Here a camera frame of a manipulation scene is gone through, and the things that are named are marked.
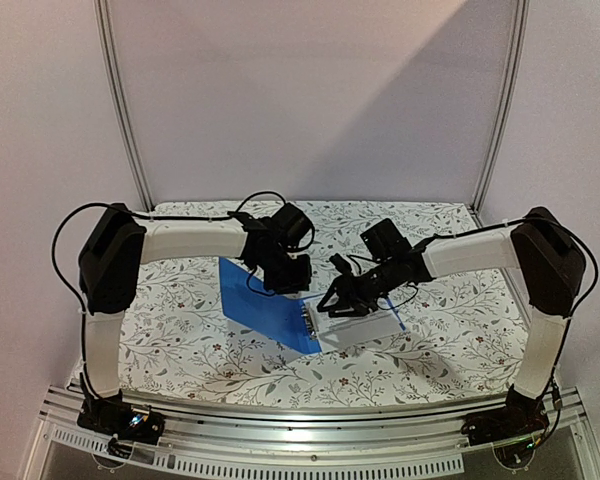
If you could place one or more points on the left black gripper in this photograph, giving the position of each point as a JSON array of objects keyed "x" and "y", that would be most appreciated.
[{"x": 302, "y": 283}]

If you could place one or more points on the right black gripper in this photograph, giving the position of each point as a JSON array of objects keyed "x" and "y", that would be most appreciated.
[{"x": 353, "y": 289}]

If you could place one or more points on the blue ring binder folder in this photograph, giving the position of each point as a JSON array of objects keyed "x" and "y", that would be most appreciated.
[{"x": 283, "y": 319}]

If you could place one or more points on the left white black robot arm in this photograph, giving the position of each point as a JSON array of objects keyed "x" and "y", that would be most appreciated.
[{"x": 122, "y": 241}]

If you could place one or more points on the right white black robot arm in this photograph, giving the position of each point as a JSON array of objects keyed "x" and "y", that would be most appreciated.
[{"x": 548, "y": 257}]

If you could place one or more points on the floral patterned tablecloth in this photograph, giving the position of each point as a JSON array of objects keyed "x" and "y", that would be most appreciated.
[{"x": 463, "y": 337}]

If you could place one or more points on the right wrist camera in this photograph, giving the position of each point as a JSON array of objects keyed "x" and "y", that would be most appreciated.
[{"x": 342, "y": 266}]

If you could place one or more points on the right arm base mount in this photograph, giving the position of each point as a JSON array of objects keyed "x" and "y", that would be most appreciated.
[{"x": 516, "y": 430}]

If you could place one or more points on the aluminium front rail frame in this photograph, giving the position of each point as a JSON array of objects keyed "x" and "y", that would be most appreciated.
[{"x": 204, "y": 440}]

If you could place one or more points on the right aluminium vertical post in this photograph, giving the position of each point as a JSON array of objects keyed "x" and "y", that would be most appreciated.
[{"x": 505, "y": 99}]

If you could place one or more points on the aluminium vertical post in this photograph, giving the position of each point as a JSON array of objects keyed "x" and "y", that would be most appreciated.
[
  {"x": 113, "y": 71},
  {"x": 505, "y": 99}
]

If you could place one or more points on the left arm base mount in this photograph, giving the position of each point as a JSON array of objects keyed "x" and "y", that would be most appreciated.
[{"x": 123, "y": 422}]

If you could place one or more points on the left aluminium vertical post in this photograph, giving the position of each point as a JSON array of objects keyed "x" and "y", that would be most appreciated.
[{"x": 113, "y": 71}]

